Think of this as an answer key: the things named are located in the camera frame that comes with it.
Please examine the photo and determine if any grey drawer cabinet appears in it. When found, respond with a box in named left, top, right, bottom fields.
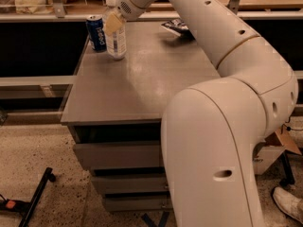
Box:
left=61, top=22, right=218, bottom=199

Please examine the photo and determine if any white shoe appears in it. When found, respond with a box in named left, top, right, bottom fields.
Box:
left=272, top=187, right=303, bottom=224

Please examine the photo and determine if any blue pepsi can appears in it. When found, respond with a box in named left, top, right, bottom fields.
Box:
left=86, top=15, right=106, bottom=52

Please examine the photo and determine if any dark crumpled snack bag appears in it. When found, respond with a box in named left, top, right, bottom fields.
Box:
left=161, top=18, right=192, bottom=38

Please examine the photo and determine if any black stand leg right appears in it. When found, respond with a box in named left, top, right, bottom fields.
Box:
left=280, top=151, right=295, bottom=186

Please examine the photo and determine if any clear plastic water bottle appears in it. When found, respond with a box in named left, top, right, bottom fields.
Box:
left=102, top=0, right=127, bottom=60

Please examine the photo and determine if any middle grey drawer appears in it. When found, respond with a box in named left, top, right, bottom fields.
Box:
left=92, top=174, right=169, bottom=195

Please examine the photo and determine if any cardboard box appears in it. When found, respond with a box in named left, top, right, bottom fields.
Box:
left=253, top=126, right=302, bottom=175

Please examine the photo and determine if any top grey drawer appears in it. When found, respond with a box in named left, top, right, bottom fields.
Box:
left=73, top=141, right=163, bottom=170

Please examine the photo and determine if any grey drawer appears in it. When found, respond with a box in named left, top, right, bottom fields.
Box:
left=92, top=174, right=169, bottom=195
left=102, top=195, right=172, bottom=212
left=73, top=141, right=163, bottom=170

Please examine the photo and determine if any blue tape cross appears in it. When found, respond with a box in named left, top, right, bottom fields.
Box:
left=140, top=211, right=170, bottom=227

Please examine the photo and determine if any metal frame rail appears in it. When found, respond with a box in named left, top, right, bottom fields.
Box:
left=0, top=0, right=303, bottom=18

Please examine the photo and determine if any black stand leg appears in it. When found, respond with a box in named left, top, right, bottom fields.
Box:
left=280, top=151, right=295, bottom=186
left=0, top=167, right=56, bottom=227

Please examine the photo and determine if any black stand leg left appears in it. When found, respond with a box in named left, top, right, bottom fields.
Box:
left=0, top=167, right=56, bottom=227

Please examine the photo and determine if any bottom grey drawer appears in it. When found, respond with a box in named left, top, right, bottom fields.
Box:
left=102, top=195, right=172, bottom=212

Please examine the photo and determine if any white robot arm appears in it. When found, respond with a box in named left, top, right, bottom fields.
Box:
left=116, top=0, right=298, bottom=227

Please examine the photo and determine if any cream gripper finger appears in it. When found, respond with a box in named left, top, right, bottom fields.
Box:
left=103, top=9, right=125, bottom=36

